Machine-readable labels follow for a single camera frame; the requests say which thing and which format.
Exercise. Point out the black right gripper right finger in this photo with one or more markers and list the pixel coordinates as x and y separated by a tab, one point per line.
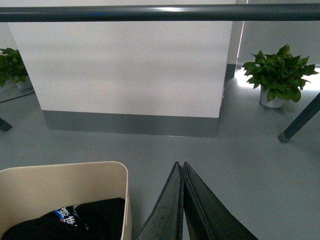
207	218

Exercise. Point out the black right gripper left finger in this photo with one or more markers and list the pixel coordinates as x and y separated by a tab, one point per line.
166	219

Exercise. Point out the beige plastic laundry hamper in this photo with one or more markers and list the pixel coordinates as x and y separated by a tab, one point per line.
29	192

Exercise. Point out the dark hanger rack right leg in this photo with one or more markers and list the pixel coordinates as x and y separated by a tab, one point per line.
309	112

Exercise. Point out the dark hanger rack left foot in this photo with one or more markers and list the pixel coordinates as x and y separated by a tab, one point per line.
4	125

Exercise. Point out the black printed garment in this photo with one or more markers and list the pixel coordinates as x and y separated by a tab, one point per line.
98	220

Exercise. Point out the green potted plant right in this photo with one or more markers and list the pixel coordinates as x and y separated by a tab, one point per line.
280	76

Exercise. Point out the green potted plant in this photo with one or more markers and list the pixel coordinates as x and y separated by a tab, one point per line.
13	68
280	76

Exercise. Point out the green potted plant left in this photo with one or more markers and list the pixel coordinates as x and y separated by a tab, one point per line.
13	68

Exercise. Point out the dark clothes hanger rail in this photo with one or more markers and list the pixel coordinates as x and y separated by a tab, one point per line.
300	12

